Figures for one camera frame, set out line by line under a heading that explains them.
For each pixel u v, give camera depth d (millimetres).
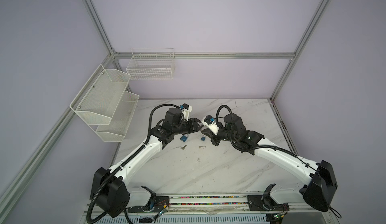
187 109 710
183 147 931
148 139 518
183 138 974
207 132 675
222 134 641
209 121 623
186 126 666
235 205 747
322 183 399
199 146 947
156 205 734
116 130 784
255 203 734
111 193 396
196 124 672
